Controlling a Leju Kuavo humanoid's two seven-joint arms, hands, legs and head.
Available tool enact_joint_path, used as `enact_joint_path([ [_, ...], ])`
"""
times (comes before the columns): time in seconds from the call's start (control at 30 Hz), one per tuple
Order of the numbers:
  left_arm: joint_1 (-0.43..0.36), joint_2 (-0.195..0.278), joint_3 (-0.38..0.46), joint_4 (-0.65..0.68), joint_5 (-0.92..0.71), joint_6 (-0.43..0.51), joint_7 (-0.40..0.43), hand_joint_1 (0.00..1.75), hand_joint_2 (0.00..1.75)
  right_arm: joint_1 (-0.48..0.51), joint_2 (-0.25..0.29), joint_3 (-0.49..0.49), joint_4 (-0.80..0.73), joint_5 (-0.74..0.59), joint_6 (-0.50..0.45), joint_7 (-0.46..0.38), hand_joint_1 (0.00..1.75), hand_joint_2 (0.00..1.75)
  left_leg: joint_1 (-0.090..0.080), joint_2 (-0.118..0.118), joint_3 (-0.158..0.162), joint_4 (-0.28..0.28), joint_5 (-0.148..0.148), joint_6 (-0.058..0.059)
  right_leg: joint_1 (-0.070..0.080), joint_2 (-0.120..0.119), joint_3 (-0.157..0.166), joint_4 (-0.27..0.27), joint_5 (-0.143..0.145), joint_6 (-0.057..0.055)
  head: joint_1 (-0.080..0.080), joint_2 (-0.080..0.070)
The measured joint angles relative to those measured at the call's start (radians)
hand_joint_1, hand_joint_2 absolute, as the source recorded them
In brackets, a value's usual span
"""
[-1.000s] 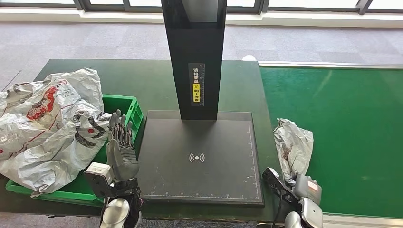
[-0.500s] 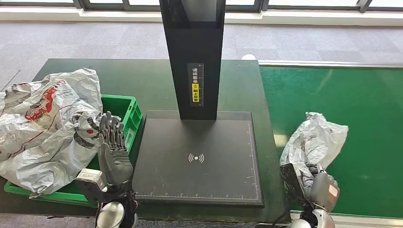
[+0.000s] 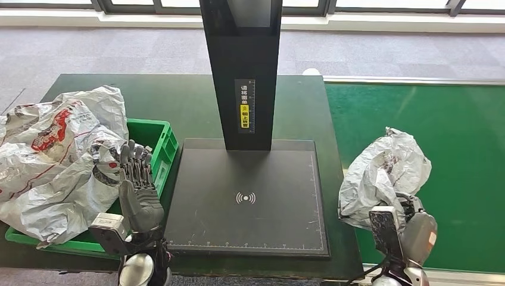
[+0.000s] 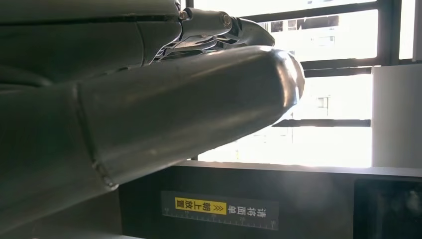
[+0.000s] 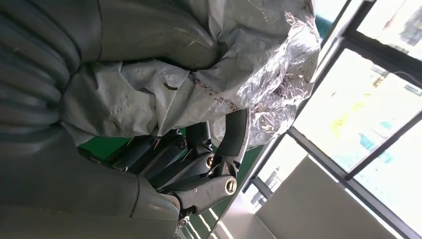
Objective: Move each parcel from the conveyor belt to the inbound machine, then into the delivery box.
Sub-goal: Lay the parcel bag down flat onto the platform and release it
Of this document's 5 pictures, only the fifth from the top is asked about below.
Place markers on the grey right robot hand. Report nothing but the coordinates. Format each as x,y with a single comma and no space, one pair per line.
66,191

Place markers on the white roller blind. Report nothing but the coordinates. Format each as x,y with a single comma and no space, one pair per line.
313,204

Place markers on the dark window frame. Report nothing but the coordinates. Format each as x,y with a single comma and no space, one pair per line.
379,145

